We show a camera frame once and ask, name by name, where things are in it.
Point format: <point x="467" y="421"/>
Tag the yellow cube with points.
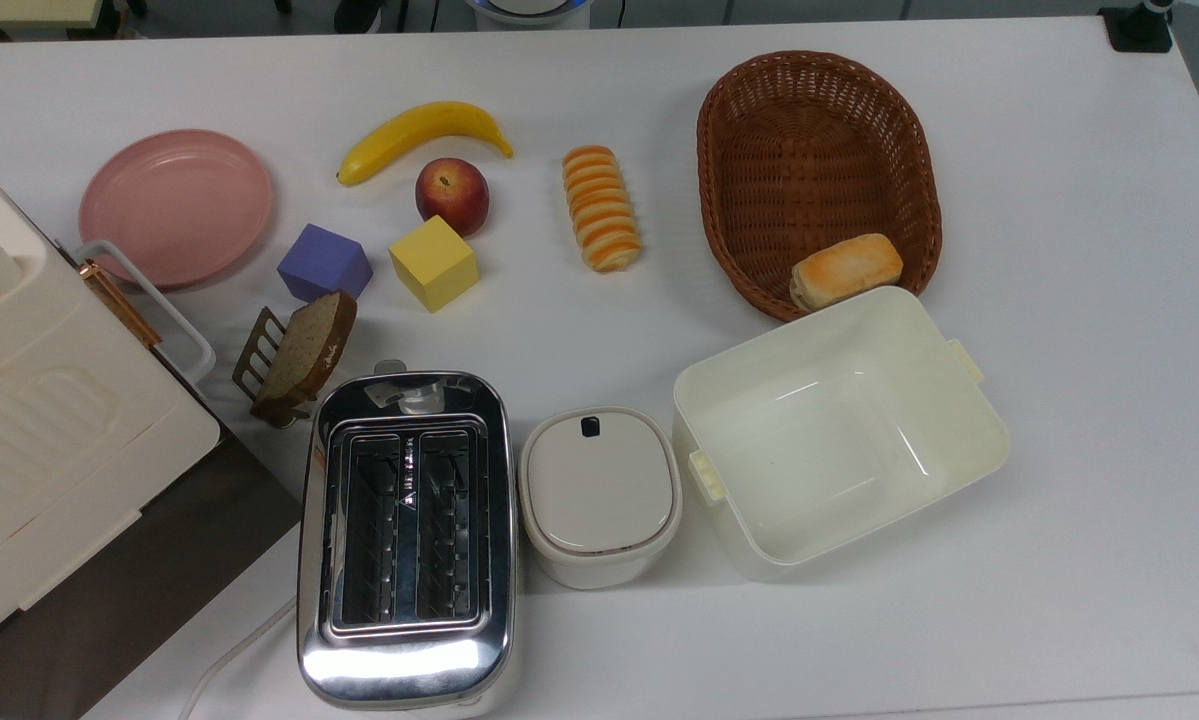
<point x="434" y="265"/>

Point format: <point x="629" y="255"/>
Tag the purple cube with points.
<point x="324" y="262"/>

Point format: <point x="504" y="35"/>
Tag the pink plate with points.
<point x="174" y="205"/>

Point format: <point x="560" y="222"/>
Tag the small cream lidded container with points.
<point x="599" y="480"/>

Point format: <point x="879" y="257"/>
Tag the orange striped bread loaf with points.
<point x="599" y="210"/>

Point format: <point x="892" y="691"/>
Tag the red apple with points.
<point x="451" y="190"/>

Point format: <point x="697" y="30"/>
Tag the open cream plastic container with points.
<point x="829" y="450"/>

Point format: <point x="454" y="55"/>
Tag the golden bread roll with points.
<point x="847" y="268"/>

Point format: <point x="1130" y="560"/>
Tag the brown wicker basket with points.
<point x="809" y="160"/>

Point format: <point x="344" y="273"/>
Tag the brown bread slice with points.
<point x="309" y="350"/>

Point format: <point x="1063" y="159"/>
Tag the yellow banana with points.
<point x="419" y="128"/>

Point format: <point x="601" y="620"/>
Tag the brown metal toast rack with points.
<point x="249" y="360"/>

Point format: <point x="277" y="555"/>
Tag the chrome two-slot toaster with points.
<point x="409" y="670"/>

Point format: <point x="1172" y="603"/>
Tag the copper latch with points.
<point x="119" y="305"/>

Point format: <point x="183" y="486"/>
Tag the white oven appliance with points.
<point x="59" y="430"/>

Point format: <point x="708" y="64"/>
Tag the black table clamp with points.
<point x="1139" y="35"/>

